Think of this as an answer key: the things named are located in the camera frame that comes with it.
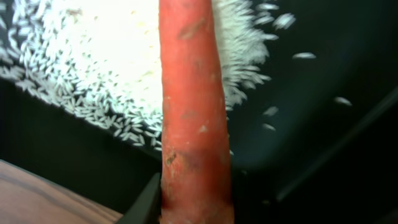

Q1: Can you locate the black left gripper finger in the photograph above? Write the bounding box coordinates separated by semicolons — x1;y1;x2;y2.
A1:
115;173;161;224

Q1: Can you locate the white rice pile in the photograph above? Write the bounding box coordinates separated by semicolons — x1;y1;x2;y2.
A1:
0;0;354;156

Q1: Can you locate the black waste tray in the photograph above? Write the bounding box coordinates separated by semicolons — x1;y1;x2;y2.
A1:
1;0;397;223

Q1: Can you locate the orange carrot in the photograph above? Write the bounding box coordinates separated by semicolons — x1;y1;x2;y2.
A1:
159;0;234;224

